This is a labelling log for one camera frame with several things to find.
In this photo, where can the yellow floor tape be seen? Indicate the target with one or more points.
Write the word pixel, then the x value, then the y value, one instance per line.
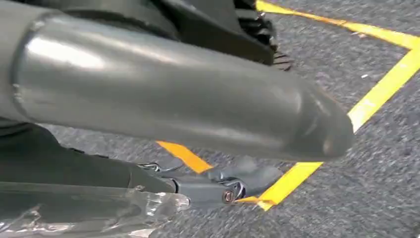
pixel 377 98

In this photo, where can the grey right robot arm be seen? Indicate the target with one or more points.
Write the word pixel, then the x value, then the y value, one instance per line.
pixel 6 59

